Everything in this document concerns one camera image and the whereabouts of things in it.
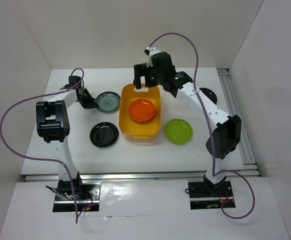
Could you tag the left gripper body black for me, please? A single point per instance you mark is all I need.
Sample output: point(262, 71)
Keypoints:
point(87, 101)

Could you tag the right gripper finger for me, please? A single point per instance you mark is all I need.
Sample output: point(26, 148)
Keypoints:
point(140, 70)
point(148, 81)

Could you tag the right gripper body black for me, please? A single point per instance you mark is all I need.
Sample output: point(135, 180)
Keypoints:
point(158, 76)

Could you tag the blue patterned plate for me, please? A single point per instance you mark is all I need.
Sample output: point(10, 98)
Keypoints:
point(108, 102)

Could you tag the orange plate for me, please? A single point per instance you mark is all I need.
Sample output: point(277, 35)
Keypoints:
point(142, 110)

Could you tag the black plate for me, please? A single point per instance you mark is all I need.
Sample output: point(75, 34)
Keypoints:
point(104, 135)
point(210, 94)

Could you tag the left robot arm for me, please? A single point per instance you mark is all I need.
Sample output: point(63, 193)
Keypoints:
point(53, 125)

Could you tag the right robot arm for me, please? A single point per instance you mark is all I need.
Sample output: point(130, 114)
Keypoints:
point(224, 129)

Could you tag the yellow plastic bin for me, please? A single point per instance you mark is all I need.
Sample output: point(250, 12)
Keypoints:
point(131, 129)

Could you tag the green plate right side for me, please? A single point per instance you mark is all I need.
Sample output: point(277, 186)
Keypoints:
point(178, 131)

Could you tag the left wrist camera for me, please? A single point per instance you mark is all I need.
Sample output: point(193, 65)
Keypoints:
point(74, 80)

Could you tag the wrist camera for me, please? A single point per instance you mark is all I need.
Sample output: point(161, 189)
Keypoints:
point(74, 80)
point(150, 52)

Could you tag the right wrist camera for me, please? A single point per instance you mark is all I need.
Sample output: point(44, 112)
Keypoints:
point(150, 52)

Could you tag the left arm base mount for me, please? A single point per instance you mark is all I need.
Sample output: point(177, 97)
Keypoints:
point(87, 196)

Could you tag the aluminium front rail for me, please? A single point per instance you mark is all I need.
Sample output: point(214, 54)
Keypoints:
point(121, 176)

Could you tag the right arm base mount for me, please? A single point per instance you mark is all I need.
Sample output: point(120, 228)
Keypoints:
point(203, 197)

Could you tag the aluminium side rail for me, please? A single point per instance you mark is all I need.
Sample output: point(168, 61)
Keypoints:
point(250, 168)

